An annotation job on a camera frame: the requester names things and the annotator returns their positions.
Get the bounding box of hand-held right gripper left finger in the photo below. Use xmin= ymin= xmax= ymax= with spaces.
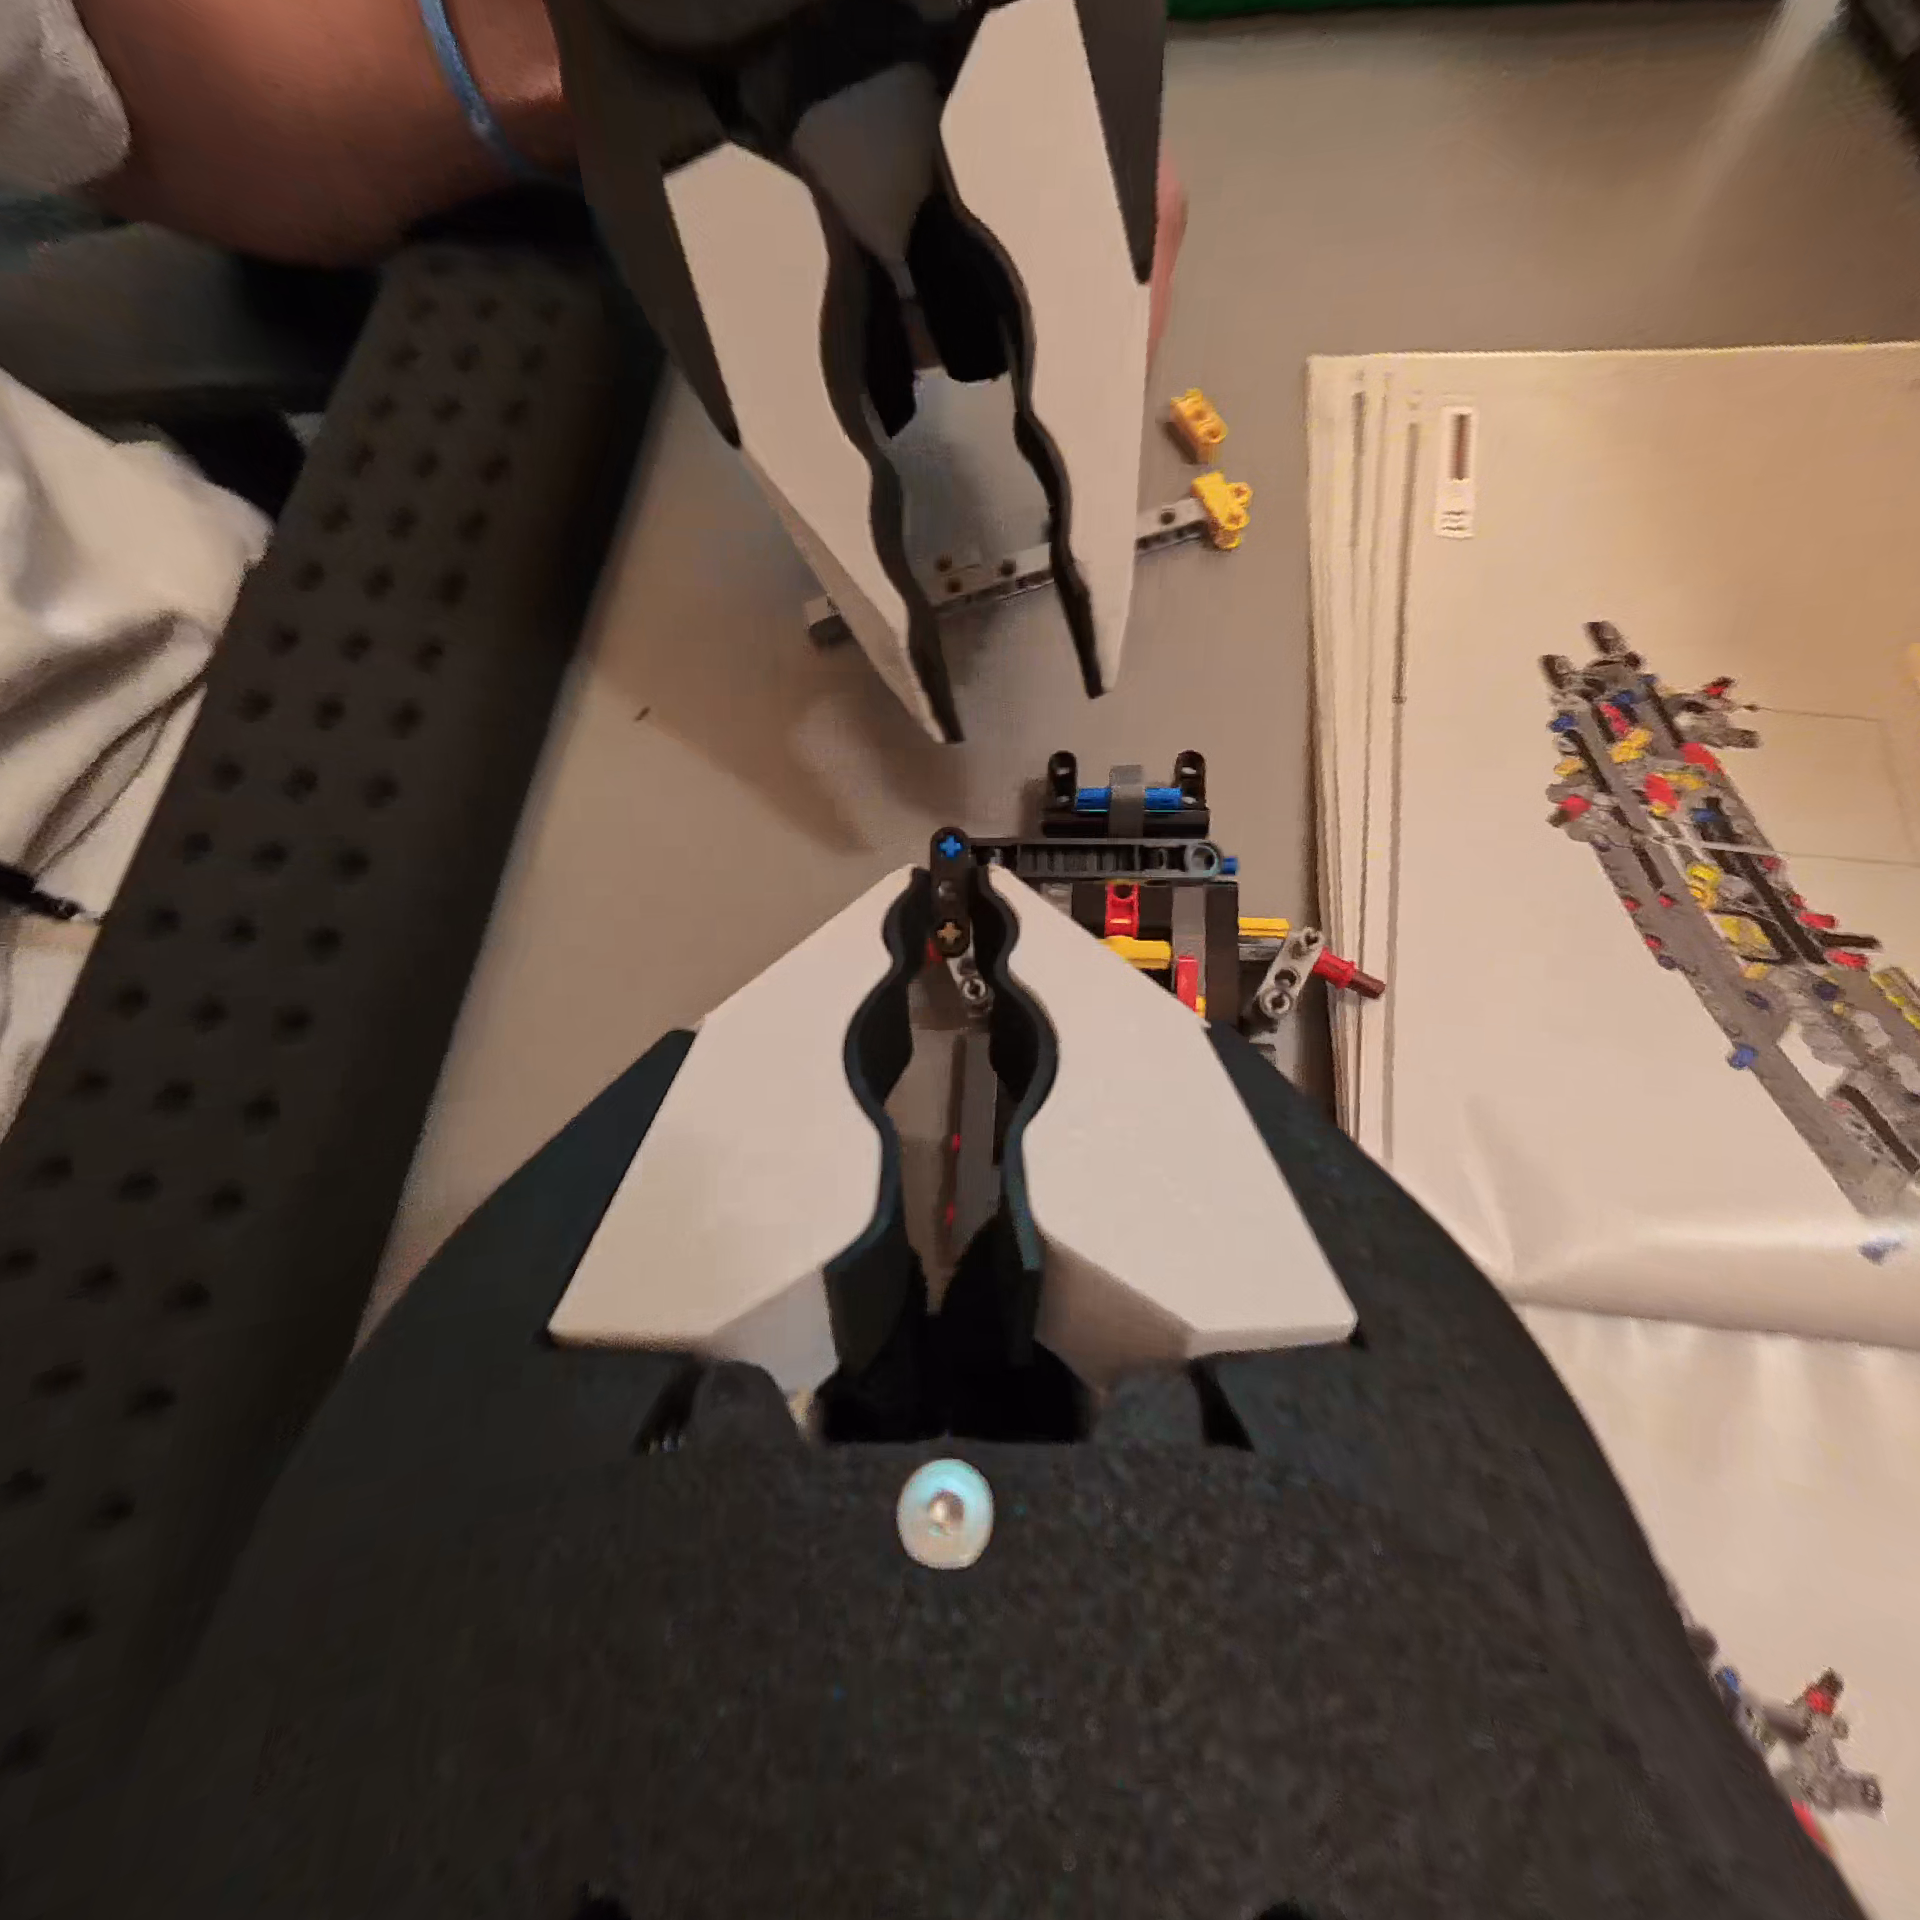
xmin=546 ymin=866 xmax=918 ymax=1429

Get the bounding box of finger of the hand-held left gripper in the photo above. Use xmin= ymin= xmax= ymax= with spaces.
xmin=656 ymin=142 xmax=964 ymax=747
xmin=936 ymin=0 xmax=1159 ymax=703

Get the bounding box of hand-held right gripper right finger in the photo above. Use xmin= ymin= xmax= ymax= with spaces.
xmin=977 ymin=867 xmax=1359 ymax=1420

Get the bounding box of toy car chassis model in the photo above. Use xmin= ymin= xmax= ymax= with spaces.
xmin=898 ymin=750 xmax=1388 ymax=1247

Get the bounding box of small black beam piece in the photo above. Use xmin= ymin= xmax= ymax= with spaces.
xmin=923 ymin=822 xmax=987 ymax=984

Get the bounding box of person's left forearm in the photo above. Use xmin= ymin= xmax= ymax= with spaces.
xmin=75 ymin=0 xmax=578 ymax=264

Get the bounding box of blue wristband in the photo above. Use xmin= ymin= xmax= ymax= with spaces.
xmin=417 ymin=0 xmax=519 ymax=166

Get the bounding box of grey beam with yellow connectors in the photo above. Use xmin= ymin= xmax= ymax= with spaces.
xmin=800 ymin=387 xmax=1253 ymax=649

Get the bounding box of building instruction booklet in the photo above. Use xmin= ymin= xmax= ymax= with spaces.
xmin=1305 ymin=342 xmax=1920 ymax=1920

